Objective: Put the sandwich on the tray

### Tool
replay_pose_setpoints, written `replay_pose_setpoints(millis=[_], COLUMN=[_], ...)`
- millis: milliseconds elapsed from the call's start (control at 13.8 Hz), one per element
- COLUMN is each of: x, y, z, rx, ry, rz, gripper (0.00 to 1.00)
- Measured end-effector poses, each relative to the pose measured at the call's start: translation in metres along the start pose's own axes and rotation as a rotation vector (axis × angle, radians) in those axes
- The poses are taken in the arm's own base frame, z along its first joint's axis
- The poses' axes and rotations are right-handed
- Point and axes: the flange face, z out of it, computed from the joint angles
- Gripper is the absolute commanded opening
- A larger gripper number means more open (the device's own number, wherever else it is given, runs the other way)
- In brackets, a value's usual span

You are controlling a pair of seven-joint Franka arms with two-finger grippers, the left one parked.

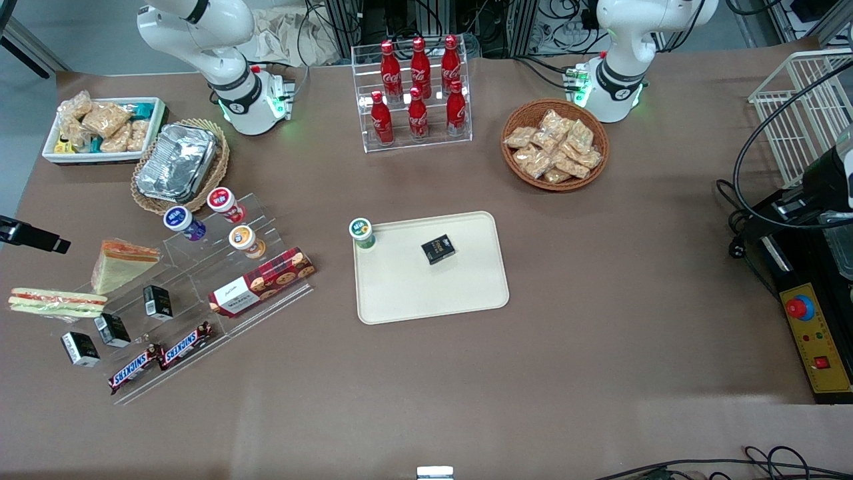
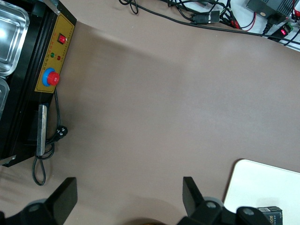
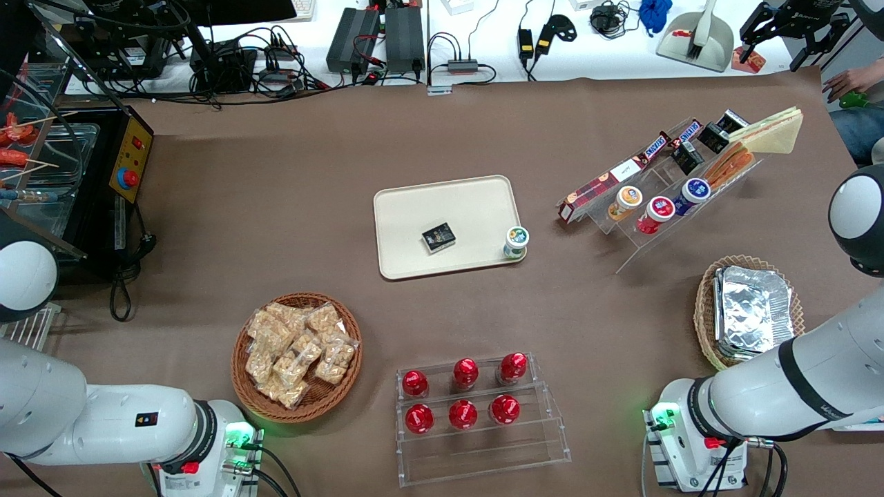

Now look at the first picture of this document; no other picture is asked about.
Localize red cola bottle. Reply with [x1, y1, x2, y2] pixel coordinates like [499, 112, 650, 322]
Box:
[445, 81, 468, 137]
[440, 35, 462, 94]
[407, 87, 430, 141]
[380, 40, 403, 102]
[370, 91, 395, 146]
[410, 37, 432, 99]

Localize aluminium foil container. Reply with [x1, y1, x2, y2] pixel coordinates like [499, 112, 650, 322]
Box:
[135, 123, 220, 204]

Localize clear snack pack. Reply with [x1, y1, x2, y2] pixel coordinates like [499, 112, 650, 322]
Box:
[81, 101, 133, 138]
[126, 119, 151, 152]
[57, 91, 94, 126]
[99, 123, 132, 153]

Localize snickers bar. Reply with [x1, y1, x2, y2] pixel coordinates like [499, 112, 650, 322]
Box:
[108, 344, 165, 394]
[159, 321, 214, 369]

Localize cream plastic tray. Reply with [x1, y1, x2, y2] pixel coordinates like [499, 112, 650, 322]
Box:
[352, 211, 510, 325]

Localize aluminium equipment frame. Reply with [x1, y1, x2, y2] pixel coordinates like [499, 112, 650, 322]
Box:
[325, 0, 537, 59]

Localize small black white-label box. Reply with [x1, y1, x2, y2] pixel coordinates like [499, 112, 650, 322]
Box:
[93, 313, 131, 348]
[61, 331, 101, 368]
[143, 285, 175, 321]

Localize triangle sandwich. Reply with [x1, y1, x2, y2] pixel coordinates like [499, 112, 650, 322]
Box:
[91, 239, 161, 295]
[8, 287, 108, 319]

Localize white rectangular bin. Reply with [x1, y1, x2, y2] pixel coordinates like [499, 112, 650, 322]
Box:
[41, 97, 169, 165]

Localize red-lid yogurt cup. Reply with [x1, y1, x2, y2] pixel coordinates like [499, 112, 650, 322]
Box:
[207, 187, 246, 224]

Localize black yellow-panel control box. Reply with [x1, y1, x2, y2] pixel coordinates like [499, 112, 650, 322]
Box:
[752, 189, 853, 405]

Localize flat wicker basket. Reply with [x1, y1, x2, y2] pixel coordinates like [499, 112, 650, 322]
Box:
[131, 118, 231, 215]

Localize small black gold-print box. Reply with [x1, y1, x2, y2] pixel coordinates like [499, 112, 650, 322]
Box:
[421, 234, 456, 265]

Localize round wicker bowl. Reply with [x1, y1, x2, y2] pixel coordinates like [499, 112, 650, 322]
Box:
[500, 99, 610, 193]

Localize orange-lid yogurt cup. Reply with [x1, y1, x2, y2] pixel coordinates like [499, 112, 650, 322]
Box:
[229, 225, 266, 259]

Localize crumpled beige cloth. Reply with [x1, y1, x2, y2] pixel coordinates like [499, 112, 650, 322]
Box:
[248, 5, 339, 66]

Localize clear acrylic stepped stand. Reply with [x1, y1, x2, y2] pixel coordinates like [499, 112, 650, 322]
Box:
[40, 192, 315, 407]

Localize white wire basket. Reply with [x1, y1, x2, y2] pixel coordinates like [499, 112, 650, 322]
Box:
[747, 48, 853, 189]

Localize black camera device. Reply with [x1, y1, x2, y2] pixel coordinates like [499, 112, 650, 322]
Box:
[802, 125, 853, 215]

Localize blue-lid yogurt cup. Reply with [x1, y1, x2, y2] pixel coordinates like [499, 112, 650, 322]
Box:
[163, 206, 207, 242]

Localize red tartan shortbread box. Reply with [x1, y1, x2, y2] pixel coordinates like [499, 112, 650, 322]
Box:
[208, 247, 317, 317]

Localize green-lid yogurt cup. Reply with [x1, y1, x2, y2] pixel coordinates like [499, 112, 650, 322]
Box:
[349, 217, 376, 251]

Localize clear acrylic bottle rack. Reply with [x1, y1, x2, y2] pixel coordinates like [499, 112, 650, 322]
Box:
[351, 37, 473, 154]

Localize black floor cables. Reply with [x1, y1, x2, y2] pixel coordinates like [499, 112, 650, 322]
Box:
[593, 445, 853, 480]

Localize thick black cable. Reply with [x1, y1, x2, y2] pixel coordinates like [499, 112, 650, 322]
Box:
[716, 60, 853, 261]

